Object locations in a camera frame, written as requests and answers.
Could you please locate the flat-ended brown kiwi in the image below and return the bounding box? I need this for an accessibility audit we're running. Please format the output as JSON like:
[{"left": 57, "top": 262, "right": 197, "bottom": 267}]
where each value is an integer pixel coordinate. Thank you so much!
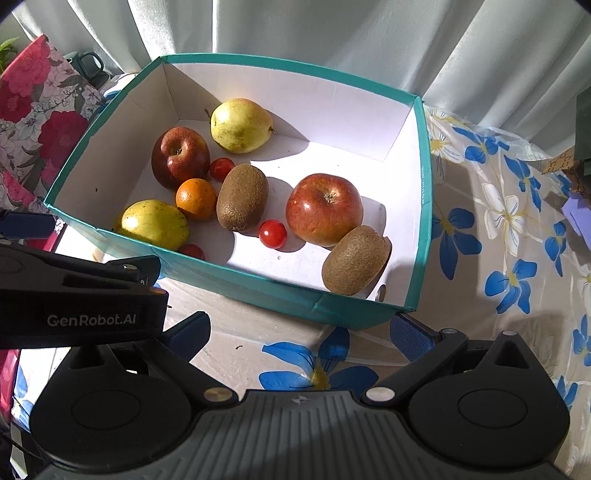
[{"left": 321, "top": 224, "right": 393, "bottom": 296}]

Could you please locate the red orange apple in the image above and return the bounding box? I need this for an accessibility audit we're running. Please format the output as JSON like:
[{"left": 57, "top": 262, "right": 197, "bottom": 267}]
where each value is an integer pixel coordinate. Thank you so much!
[{"left": 285, "top": 173, "right": 365, "bottom": 247}]

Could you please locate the small purple box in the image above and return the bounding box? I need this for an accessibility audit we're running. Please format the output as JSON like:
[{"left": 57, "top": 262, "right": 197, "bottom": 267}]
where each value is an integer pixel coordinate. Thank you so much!
[{"left": 562, "top": 192, "right": 591, "bottom": 239}]

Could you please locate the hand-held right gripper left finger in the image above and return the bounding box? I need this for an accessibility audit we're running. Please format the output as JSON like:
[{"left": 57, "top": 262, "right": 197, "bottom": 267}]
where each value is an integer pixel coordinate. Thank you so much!
[{"left": 59, "top": 311, "right": 236, "bottom": 410}]

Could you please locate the blue floral tablecloth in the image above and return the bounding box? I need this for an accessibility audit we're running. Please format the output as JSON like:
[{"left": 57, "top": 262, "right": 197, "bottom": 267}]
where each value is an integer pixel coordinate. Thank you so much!
[{"left": 11, "top": 104, "right": 591, "bottom": 480}]

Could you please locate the small orange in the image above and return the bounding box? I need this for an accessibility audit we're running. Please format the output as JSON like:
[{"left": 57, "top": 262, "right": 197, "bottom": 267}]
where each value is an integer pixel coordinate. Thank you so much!
[{"left": 175, "top": 178, "right": 218, "bottom": 222}]

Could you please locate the oblong brown kiwi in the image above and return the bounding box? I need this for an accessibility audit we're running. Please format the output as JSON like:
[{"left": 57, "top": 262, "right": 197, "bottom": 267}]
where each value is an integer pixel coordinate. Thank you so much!
[{"left": 216, "top": 163, "right": 270, "bottom": 233}]

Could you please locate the teal cardboard box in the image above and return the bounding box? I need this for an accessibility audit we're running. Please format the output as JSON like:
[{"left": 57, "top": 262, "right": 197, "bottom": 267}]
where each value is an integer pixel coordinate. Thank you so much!
[{"left": 43, "top": 54, "right": 434, "bottom": 331}]

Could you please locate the green plant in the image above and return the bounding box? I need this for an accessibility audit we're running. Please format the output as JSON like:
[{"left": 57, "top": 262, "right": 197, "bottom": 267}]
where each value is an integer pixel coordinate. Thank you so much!
[{"left": 0, "top": 36, "right": 20, "bottom": 73}]

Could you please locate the gold patterned paper bag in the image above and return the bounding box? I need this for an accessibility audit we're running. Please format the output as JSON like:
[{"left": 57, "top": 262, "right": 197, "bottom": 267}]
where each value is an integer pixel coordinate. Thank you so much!
[{"left": 542, "top": 154, "right": 583, "bottom": 177}]

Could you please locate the dark red apple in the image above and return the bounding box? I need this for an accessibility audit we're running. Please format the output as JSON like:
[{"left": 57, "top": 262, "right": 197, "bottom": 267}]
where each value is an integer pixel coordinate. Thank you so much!
[{"left": 151, "top": 126, "right": 212, "bottom": 190}]

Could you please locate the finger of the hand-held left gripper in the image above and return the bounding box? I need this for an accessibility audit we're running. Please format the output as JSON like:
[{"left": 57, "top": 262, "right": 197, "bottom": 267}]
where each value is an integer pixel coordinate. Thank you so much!
[
  {"left": 0, "top": 244, "right": 163, "bottom": 288},
  {"left": 0, "top": 210, "right": 57, "bottom": 241}
]

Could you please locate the dark green printed bag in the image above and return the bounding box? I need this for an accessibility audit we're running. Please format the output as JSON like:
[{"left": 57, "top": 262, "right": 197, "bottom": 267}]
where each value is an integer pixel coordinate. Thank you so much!
[{"left": 574, "top": 91, "right": 591, "bottom": 177}]

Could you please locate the pink floral gift bag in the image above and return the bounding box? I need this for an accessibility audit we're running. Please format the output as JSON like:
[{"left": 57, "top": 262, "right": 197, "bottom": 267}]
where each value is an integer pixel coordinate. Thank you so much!
[{"left": 0, "top": 34, "right": 108, "bottom": 216}]

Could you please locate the dark green mug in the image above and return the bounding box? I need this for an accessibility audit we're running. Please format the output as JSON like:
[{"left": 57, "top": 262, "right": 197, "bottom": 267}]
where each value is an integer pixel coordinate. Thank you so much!
[{"left": 63, "top": 50, "right": 110, "bottom": 89}]

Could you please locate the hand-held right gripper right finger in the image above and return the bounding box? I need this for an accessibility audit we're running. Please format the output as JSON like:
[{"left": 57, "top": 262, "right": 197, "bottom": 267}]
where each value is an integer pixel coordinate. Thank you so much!
[{"left": 359, "top": 311, "right": 537, "bottom": 409}]

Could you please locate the yellow green pear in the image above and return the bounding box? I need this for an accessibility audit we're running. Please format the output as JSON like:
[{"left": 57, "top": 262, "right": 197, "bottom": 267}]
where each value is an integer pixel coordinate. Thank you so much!
[
  {"left": 114, "top": 199, "right": 190, "bottom": 250},
  {"left": 210, "top": 98, "right": 275, "bottom": 154}
]

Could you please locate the white curtain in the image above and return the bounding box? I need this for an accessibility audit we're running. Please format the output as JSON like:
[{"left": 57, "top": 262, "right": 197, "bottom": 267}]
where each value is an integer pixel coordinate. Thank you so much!
[{"left": 9, "top": 0, "right": 591, "bottom": 160}]

